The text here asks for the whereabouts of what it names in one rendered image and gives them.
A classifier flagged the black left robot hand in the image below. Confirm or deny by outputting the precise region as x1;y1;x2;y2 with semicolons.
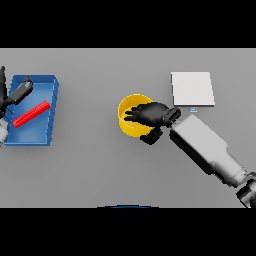
0;65;34;118

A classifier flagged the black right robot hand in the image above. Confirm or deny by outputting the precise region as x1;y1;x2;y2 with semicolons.
123;101;182;146

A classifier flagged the yellow bowl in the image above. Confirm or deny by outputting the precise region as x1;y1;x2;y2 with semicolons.
117;93;158;139

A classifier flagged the red beaker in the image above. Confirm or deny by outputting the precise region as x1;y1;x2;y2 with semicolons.
12;100;51;129

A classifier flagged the pale square measuring scale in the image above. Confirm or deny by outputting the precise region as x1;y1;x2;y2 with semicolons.
170;71;216;108

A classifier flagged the blue tray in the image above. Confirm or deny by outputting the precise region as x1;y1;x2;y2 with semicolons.
3;74;60;147

